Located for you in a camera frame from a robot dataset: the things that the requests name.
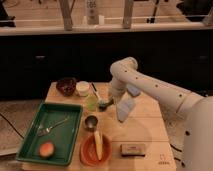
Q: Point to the green plastic cup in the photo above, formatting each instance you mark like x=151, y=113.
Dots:
x=91, y=103

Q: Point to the small metal cup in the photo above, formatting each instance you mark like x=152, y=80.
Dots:
x=91, y=123

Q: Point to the green plastic tray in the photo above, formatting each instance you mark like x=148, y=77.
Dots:
x=63, y=136

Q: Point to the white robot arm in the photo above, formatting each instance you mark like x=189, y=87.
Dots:
x=197, y=152

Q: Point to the banana slice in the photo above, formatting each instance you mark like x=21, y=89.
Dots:
x=98, y=144

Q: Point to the light blue cloth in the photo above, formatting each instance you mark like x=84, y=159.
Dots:
x=126, y=105

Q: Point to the peach fruit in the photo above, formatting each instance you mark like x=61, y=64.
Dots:
x=46, y=149

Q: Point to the metal fork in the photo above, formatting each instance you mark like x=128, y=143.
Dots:
x=47, y=130

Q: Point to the white cup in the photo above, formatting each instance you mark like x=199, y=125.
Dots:
x=82, y=88

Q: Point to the dark sponge block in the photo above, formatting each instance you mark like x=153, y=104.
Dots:
x=132, y=149

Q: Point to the green pepper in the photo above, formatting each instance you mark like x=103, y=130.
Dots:
x=103, y=104

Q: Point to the orange bowl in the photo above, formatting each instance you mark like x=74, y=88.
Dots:
x=88, y=155

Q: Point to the dark red bowl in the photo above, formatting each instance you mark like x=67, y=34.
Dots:
x=66, y=86

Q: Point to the black spoon ladle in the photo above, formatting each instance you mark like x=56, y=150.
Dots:
x=98, y=96

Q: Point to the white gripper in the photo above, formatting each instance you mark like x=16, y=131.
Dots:
x=116, y=89

